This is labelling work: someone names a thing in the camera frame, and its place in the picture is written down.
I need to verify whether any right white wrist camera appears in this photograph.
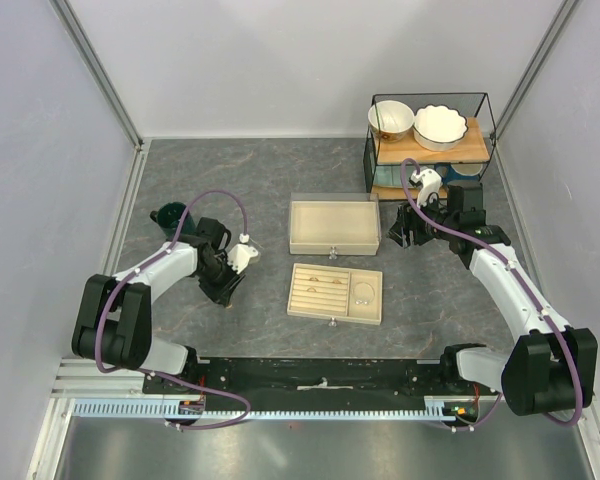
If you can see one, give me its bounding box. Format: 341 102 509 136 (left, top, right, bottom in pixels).
410 168 442 207

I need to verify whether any blue mug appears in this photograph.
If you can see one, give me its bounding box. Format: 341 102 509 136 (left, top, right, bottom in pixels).
435 163 483 185

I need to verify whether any purple cable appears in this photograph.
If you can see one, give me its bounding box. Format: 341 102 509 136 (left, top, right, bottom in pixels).
95 188 254 432
401 158 584 429

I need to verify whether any white bowl with floral pattern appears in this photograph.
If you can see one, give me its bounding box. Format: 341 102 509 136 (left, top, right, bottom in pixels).
367 100 415 143

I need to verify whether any beige jewelry box with lid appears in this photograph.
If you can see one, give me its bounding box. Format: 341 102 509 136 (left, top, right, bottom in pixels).
289 193 381 259

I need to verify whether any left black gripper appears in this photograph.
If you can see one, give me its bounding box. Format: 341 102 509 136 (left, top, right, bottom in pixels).
195 255 246 308

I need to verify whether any light blue cable duct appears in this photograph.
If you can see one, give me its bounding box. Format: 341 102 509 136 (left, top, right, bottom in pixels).
72 397 478 421

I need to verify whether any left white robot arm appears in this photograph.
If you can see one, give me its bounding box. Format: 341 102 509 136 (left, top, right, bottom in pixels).
71 217 260 393

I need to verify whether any white scalloped bowl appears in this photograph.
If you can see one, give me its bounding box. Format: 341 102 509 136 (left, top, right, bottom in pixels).
413 105 469 152

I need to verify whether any dark green mug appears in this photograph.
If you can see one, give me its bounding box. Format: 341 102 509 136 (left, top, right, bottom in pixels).
149 202 196 241

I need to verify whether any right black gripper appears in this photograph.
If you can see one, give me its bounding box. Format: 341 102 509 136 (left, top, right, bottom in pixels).
384 190 458 249

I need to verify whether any beige jewelry tray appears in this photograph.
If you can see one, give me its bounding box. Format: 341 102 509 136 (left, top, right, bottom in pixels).
287 263 383 326

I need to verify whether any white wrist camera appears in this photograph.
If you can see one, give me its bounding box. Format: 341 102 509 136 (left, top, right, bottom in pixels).
410 168 442 207
227 243 260 274

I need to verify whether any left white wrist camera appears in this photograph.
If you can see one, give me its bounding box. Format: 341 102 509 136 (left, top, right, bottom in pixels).
227 243 260 274

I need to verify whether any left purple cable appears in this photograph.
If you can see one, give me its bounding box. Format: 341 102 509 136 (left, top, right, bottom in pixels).
95 188 254 432

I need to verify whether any silver pearl bangle bracelet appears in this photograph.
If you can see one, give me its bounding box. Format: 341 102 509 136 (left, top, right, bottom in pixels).
352 282 376 306

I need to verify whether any black wire shelf rack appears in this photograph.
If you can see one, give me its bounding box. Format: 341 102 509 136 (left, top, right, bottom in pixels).
363 92 496 201

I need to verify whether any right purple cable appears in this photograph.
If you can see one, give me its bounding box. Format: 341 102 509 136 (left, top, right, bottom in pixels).
401 158 584 429

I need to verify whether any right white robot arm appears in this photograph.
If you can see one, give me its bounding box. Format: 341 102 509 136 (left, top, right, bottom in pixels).
389 170 598 424

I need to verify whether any light blue rectangular plate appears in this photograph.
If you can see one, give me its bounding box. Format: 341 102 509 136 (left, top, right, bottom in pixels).
372 165 402 188

